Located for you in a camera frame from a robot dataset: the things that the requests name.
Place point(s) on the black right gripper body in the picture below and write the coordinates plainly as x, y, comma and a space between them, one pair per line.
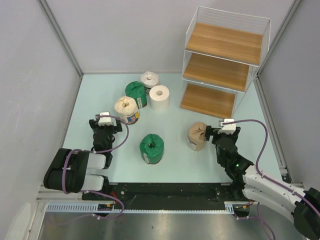
217, 136

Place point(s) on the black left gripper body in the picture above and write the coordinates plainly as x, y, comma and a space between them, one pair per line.
109, 130

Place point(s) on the cream cartoon roll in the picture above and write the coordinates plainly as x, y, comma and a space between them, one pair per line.
127, 109

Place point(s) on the green paper roll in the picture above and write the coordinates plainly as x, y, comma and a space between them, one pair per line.
152, 149

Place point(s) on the unwrapped white paper roll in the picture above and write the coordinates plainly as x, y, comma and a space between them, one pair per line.
159, 98

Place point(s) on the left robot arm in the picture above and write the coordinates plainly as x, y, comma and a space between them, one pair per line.
68, 169

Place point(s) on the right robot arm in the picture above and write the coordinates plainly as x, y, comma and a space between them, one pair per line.
299, 206

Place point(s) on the brown wrapped paper roll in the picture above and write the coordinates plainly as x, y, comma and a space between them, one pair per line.
196, 136

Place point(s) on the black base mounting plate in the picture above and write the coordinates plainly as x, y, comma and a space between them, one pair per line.
180, 194

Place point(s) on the white wrapped paper roll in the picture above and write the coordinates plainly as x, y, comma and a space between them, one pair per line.
149, 80

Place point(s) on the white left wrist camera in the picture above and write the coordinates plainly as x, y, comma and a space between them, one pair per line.
103, 119

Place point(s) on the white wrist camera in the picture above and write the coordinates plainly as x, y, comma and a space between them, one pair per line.
227, 126
103, 119

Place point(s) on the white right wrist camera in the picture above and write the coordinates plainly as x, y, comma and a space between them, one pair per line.
227, 126

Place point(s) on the white wire wooden shelf rack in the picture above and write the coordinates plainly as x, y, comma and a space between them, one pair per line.
223, 52

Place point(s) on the white slotted cable duct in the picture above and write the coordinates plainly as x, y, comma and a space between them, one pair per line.
103, 208

